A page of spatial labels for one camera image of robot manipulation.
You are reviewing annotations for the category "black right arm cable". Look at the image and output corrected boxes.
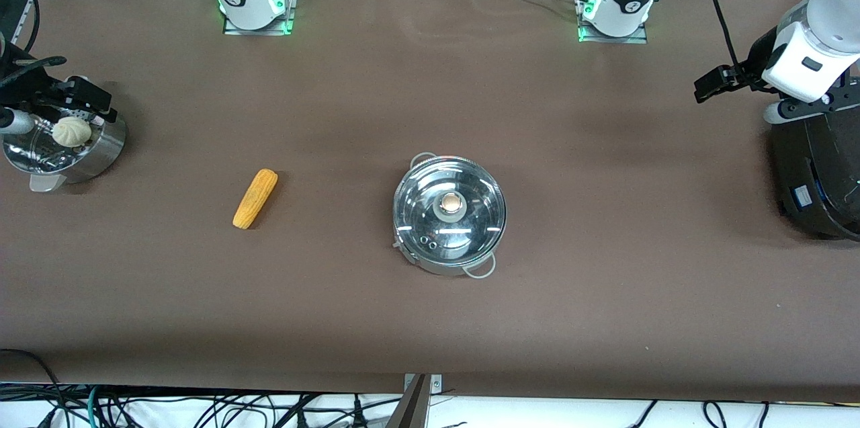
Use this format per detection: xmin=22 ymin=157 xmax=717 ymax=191
xmin=0 ymin=0 xmax=68 ymax=89

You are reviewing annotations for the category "aluminium profile beam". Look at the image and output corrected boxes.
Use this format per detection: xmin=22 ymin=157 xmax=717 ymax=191
xmin=386 ymin=374 xmax=432 ymax=428

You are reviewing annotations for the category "glass pot lid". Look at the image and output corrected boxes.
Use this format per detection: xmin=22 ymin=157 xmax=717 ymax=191
xmin=394 ymin=156 xmax=507 ymax=265

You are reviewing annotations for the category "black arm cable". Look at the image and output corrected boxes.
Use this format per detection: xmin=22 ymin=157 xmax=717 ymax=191
xmin=0 ymin=0 xmax=68 ymax=89
xmin=709 ymin=0 xmax=752 ymax=77

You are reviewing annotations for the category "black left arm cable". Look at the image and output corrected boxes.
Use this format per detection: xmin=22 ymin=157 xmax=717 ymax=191
xmin=709 ymin=0 xmax=752 ymax=77

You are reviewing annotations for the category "black rice cooker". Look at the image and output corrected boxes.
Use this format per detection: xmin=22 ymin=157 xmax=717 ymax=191
xmin=769 ymin=77 xmax=860 ymax=242

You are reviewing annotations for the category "small metal bracket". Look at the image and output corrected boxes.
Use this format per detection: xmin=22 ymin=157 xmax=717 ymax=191
xmin=403 ymin=374 xmax=443 ymax=395

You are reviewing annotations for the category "green floor cable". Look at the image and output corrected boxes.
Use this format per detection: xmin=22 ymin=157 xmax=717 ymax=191
xmin=85 ymin=386 xmax=103 ymax=428

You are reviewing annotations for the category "yellow corn cob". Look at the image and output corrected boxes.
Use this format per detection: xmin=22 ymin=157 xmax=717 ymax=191
xmin=232 ymin=169 xmax=279 ymax=230

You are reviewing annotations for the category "black looped floor cable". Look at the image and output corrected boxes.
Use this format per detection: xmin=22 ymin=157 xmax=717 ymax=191
xmin=0 ymin=348 xmax=65 ymax=428

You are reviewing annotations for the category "white steamed bun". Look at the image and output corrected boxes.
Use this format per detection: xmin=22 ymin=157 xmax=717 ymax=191
xmin=52 ymin=116 xmax=92 ymax=148

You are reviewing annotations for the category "stainless steel steamer pot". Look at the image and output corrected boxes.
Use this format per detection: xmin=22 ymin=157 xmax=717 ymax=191
xmin=3 ymin=109 xmax=128 ymax=194

